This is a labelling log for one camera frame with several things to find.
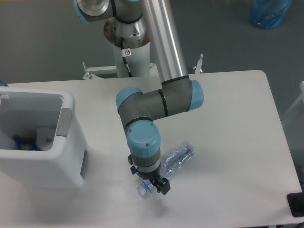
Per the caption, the white tissue paper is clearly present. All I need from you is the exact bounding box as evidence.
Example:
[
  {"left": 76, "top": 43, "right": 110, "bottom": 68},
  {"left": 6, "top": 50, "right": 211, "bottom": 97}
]
[{"left": 36, "top": 127, "right": 56, "bottom": 151}]

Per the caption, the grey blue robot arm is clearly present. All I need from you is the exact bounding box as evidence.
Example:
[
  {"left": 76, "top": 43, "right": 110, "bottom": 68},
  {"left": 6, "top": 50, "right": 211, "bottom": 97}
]
[{"left": 74, "top": 0, "right": 204, "bottom": 194}]

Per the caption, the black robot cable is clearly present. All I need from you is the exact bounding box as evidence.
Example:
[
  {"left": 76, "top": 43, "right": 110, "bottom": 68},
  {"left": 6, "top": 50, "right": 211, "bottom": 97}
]
[{"left": 120, "top": 37, "right": 133, "bottom": 78}]

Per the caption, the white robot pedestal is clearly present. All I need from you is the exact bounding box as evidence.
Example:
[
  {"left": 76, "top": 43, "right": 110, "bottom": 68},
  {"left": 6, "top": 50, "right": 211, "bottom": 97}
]
[{"left": 104, "top": 18, "right": 151, "bottom": 78}]

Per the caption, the white metal base frame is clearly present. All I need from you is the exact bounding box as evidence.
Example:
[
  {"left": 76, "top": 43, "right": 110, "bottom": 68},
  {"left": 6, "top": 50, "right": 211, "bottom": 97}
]
[{"left": 82, "top": 53, "right": 204, "bottom": 80}]

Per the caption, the white plastic trash can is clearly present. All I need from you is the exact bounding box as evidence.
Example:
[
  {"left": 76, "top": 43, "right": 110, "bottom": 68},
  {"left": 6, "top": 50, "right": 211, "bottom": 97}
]
[{"left": 0, "top": 86, "right": 87, "bottom": 188}]

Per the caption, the blue plastic bag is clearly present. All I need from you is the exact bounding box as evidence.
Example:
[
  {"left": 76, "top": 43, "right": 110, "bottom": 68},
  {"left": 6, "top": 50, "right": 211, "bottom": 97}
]
[{"left": 249, "top": 0, "right": 292, "bottom": 29}]

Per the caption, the clear plastic bottle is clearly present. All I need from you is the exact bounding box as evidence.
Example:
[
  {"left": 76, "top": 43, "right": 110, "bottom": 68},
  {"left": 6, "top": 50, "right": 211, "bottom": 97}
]
[{"left": 136, "top": 141, "right": 195, "bottom": 197}]

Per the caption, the black device at edge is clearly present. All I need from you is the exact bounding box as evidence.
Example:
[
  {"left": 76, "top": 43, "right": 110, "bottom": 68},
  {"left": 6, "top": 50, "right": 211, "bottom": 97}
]
[{"left": 287, "top": 192, "right": 304, "bottom": 218}]

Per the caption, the blue snack wrapper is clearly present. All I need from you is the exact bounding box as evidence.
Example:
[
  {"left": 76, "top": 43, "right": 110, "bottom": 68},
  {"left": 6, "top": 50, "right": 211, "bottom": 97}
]
[{"left": 14, "top": 134, "right": 38, "bottom": 151}]

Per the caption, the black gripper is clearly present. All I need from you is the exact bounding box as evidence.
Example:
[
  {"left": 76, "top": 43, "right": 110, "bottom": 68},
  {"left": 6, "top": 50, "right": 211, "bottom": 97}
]
[{"left": 128, "top": 155, "right": 171, "bottom": 195}]

